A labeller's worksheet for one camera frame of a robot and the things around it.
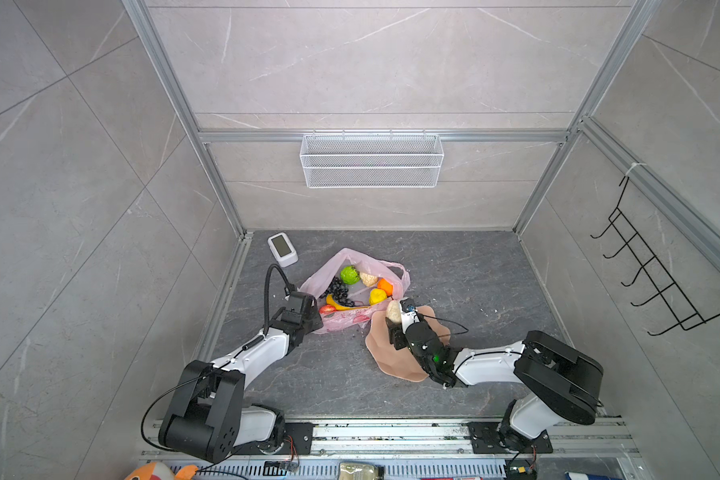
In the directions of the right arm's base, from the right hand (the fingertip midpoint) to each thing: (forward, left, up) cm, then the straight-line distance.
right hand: (395, 314), depth 88 cm
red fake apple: (+3, +21, -1) cm, 21 cm away
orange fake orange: (+11, +2, -1) cm, 11 cm away
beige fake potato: (-1, +1, +3) cm, 3 cm away
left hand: (+3, +26, -1) cm, 26 cm away
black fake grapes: (+11, +17, -4) cm, 21 cm away
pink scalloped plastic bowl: (-13, -1, -4) cm, 14 cm away
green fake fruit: (+17, +14, -2) cm, 22 cm away
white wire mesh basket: (+47, +6, +23) cm, 52 cm away
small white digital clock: (+29, +39, -2) cm, 49 cm away
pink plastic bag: (+14, +13, -5) cm, 20 cm away
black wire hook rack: (-2, -59, +24) cm, 64 cm away
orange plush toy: (-37, +56, 0) cm, 67 cm away
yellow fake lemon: (+8, +5, -2) cm, 10 cm away
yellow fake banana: (+8, +21, -5) cm, 23 cm away
